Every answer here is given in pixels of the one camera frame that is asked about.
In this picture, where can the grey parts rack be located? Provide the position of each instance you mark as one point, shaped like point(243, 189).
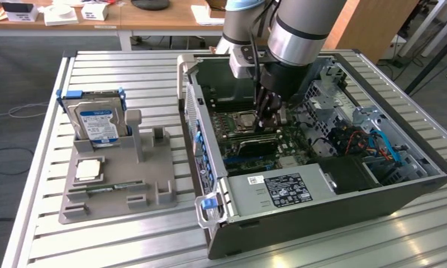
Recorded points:
point(127, 167)

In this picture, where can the hard disk with blue label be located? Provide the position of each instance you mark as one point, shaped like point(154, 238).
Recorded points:
point(96, 123)

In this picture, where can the small white printed box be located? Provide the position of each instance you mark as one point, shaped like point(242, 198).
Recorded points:
point(95, 12)

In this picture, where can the wooden cabinet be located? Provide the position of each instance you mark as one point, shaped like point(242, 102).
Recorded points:
point(377, 28)

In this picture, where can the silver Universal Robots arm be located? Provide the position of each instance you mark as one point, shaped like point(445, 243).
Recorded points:
point(302, 28)

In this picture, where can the blue disk caddy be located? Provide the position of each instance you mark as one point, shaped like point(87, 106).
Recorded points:
point(72, 94)

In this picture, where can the green Dell motherboard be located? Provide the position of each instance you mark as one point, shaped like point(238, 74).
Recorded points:
point(302, 139)

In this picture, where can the black open PC case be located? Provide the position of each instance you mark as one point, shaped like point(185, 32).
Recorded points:
point(321, 223)

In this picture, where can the white paper stack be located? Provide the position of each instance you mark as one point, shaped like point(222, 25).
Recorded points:
point(207, 18)

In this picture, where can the silver CPU chip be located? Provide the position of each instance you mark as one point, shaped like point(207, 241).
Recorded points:
point(88, 170)

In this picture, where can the white box with round item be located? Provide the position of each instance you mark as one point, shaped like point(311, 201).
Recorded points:
point(59, 16)

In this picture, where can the blue expansion slot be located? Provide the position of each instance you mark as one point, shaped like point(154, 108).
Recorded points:
point(231, 161)

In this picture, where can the silver metal drive cage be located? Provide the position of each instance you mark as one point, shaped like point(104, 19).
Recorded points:
point(327, 111)

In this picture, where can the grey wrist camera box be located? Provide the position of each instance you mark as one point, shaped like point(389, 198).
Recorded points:
point(241, 67)

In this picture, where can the white box with black top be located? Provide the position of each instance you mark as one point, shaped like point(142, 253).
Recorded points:
point(20, 14)

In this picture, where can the black round stand base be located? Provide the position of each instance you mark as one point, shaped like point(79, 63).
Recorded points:
point(151, 4)

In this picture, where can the grey power supply unit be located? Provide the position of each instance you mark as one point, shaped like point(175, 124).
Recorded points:
point(283, 187)

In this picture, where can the long wooden desk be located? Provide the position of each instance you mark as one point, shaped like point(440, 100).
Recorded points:
point(152, 19)

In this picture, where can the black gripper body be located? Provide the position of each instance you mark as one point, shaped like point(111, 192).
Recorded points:
point(287, 78)

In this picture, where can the black Nvidia graphics card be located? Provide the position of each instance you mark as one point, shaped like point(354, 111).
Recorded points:
point(257, 148)

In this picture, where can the silver finned chipset heatsink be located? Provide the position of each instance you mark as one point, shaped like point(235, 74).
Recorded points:
point(289, 162)

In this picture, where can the metal CPU socket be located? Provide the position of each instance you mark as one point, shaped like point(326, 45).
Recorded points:
point(246, 121)

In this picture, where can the blue case latch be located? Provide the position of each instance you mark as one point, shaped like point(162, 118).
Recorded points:
point(209, 203)

